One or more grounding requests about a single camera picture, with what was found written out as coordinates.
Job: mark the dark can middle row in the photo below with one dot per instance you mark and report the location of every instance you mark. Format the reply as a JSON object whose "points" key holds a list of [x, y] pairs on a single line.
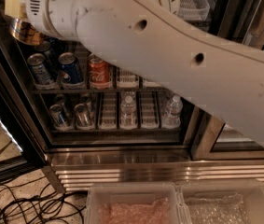
{"points": [[46, 49]]}

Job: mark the white empty tray top right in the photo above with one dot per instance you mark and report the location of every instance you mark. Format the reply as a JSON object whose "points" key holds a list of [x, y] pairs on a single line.
{"points": [[194, 10]]}

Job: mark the silver can bottom left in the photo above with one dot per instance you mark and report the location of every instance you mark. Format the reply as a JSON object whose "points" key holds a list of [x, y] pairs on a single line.
{"points": [[59, 118]]}

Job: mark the clear bin pink wrap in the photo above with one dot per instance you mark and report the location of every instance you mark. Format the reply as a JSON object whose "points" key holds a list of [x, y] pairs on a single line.
{"points": [[134, 203]]}

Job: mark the steel fridge base grille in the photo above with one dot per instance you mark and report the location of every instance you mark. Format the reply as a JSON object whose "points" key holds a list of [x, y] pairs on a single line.
{"points": [[77, 171]]}

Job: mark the clear bin white wrap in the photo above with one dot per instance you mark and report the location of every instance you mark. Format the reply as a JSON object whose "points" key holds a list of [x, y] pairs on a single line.
{"points": [[224, 202]]}

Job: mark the red cola can front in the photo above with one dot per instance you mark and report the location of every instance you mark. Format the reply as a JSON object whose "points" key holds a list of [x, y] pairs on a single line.
{"points": [[99, 70]]}

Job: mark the orange tall can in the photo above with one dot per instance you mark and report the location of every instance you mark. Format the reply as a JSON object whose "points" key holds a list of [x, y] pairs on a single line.
{"points": [[25, 33]]}

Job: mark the blue cola can front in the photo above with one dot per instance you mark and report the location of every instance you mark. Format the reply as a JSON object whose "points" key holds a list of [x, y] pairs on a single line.
{"points": [[70, 68]]}

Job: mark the water bottle centre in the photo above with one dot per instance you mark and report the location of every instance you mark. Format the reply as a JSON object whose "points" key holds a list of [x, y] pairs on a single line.
{"points": [[128, 113]]}

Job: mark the silver blue can front left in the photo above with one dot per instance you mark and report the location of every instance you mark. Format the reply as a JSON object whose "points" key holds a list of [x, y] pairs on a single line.
{"points": [[40, 69]]}

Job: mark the open fridge door left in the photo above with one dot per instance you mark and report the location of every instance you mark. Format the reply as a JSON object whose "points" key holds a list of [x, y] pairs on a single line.
{"points": [[15, 117]]}

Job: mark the water bottle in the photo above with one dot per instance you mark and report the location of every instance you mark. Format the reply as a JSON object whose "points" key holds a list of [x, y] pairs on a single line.
{"points": [[128, 113], [171, 118]]}

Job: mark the water bottle right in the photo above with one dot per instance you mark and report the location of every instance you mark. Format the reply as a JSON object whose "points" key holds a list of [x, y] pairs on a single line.
{"points": [[171, 118]]}

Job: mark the white empty can tray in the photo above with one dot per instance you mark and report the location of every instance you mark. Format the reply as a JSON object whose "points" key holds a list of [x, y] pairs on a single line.
{"points": [[126, 79]]}

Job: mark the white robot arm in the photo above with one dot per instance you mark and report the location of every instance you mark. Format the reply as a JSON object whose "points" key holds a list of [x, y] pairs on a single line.
{"points": [[223, 78]]}

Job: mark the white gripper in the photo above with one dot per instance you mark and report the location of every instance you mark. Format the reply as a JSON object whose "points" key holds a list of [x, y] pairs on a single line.
{"points": [[37, 4]]}

